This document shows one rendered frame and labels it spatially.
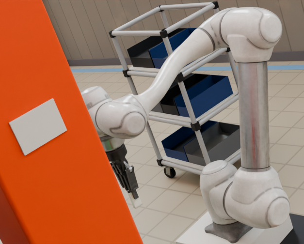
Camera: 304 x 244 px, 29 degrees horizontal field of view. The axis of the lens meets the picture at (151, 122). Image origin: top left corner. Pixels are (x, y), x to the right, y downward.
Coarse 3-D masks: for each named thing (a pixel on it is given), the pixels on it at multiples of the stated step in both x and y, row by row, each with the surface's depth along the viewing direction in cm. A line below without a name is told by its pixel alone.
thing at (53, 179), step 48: (0, 0) 75; (0, 48) 76; (48, 48) 80; (0, 96) 76; (48, 96) 80; (0, 144) 77; (48, 144) 81; (96, 144) 86; (0, 192) 80; (48, 192) 82; (96, 192) 87; (48, 240) 83; (96, 240) 88
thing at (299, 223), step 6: (294, 216) 242; (300, 216) 241; (294, 222) 239; (300, 222) 237; (294, 228) 235; (300, 228) 234; (288, 234) 233; (294, 234) 232; (300, 234) 231; (288, 240) 230; (294, 240) 229; (300, 240) 227
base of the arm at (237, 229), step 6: (210, 228) 233; (216, 228) 228; (222, 228) 225; (228, 228) 224; (234, 228) 224; (240, 228) 224; (246, 228) 224; (252, 228) 226; (216, 234) 229; (222, 234) 226; (228, 234) 224; (234, 234) 223; (240, 234) 223; (228, 240) 223; (234, 240) 221
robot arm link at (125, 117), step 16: (192, 32) 208; (176, 48) 205; (192, 48) 204; (208, 48) 206; (176, 64) 198; (160, 80) 188; (128, 96) 179; (144, 96) 181; (160, 96) 184; (112, 112) 175; (128, 112) 172; (144, 112) 178; (112, 128) 175; (128, 128) 172; (144, 128) 175
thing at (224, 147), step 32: (128, 32) 319; (160, 32) 296; (160, 64) 320; (192, 64) 312; (192, 96) 334; (224, 96) 331; (192, 128) 317; (224, 128) 357; (160, 160) 364; (192, 160) 344; (224, 160) 336
